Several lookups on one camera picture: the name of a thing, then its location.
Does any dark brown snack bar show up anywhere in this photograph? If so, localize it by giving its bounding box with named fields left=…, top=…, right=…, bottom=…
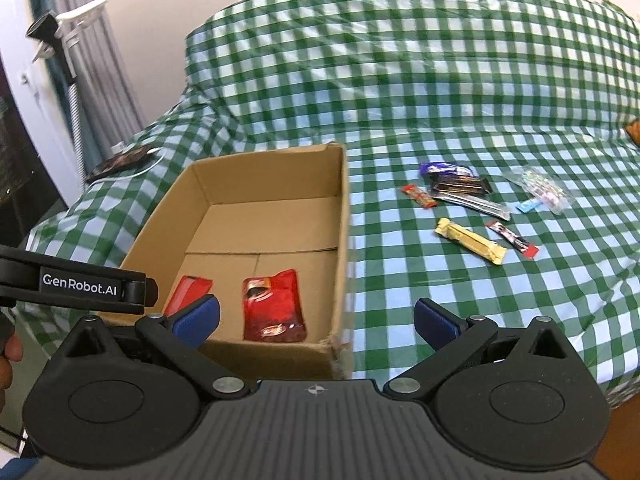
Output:
left=430, top=176, right=494, bottom=196

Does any purple snack bar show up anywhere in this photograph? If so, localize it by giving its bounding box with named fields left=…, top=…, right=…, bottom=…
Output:
left=419, top=161, right=474, bottom=181

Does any dark flat packet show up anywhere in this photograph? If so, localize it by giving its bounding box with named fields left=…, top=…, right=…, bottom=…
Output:
left=84, top=143, right=157, bottom=185

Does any white phone holder clamp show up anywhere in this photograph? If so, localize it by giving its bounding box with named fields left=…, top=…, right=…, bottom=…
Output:
left=25, top=0, right=112, bottom=87

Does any small red orange packet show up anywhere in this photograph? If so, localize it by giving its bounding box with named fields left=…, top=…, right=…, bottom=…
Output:
left=402, top=184, right=437, bottom=210

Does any cardboard box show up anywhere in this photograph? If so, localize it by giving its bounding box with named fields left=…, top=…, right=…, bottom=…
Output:
left=97, top=142, right=354, bottom=382

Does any person's left hand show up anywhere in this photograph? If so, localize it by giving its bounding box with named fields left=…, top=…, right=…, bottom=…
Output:
left=0, top=332, right=24, bottom=413

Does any plain red packet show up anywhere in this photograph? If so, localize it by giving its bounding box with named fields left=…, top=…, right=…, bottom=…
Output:
left=163, top=274, right=214, bottom=319

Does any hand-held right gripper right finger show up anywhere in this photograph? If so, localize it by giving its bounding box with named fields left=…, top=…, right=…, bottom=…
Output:
left=382, top=297, right=578, bottom=397

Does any red packet with dark picture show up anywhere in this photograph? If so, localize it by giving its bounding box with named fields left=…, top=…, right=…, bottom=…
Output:
left=242, top=269, right=309, bottom=344

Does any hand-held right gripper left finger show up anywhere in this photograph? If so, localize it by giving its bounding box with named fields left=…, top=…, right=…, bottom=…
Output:
left=59, top=294, right=252, bottom=402

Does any yellow snack bar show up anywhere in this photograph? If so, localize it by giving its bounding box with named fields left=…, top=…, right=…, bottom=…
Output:
left=433, top=217, right=507, bottom=265

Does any grey curtain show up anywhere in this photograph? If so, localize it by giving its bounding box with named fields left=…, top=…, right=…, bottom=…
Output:
left=25, top=0, right=147, bottom=196

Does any clear candy bag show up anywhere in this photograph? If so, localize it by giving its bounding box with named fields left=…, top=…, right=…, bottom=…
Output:
left=502, top=168, right=576, bottom=216

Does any silver packet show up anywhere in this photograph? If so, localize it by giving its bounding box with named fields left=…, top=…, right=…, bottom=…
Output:
left=440, top=193, right=512, bottom=222

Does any red black stick packet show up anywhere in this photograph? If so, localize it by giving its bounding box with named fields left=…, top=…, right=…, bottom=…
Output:
left=485, top=219, right=541, bottom=260

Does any green checked cloth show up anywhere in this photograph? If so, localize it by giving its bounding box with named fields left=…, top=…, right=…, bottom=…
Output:
left=20, top=0, right=640, bottom=411

